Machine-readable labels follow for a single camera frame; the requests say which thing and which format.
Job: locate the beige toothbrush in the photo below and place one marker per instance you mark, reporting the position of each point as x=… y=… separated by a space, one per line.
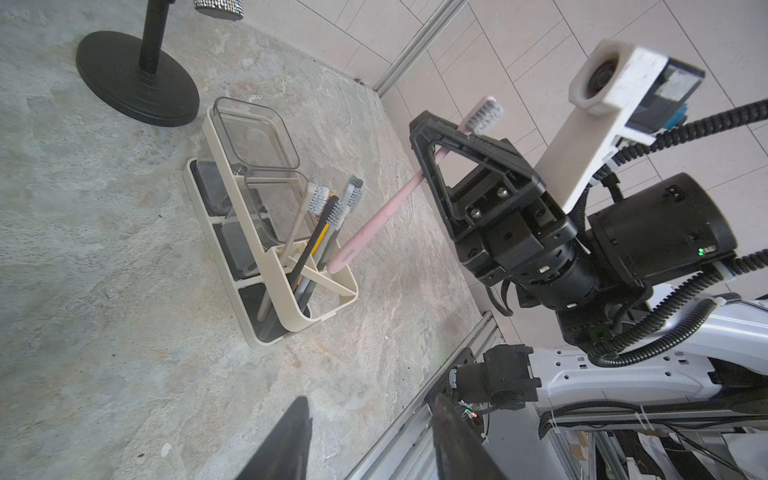
x=312 y=204

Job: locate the black microphone stand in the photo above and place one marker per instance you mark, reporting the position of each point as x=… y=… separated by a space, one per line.
x=135 y=76

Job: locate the pink toothbrush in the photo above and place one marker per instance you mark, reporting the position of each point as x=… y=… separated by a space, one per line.
x=484 y=115

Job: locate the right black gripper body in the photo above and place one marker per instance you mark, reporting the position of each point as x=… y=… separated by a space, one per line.
x=613 y=277

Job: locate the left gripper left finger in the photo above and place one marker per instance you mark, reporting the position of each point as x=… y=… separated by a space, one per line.
x=284 y=454

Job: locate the yellow toothbrush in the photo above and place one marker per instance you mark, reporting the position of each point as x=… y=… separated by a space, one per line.
x=317 y=243

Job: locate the rhinestone silver microphone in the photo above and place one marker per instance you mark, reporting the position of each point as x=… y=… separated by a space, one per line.
x=221 y=9

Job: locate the light blue toothbrush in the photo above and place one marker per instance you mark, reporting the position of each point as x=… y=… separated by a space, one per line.
x=348 y=204

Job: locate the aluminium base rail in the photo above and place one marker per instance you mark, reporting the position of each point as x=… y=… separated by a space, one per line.
x=406 y=450

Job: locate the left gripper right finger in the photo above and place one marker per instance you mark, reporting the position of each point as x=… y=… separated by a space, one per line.
x=459 y=453

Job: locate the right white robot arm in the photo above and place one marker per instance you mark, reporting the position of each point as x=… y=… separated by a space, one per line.
x=706 y=367

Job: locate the black toothbrush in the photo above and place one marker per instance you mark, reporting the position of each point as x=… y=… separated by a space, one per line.
x=312 y=240

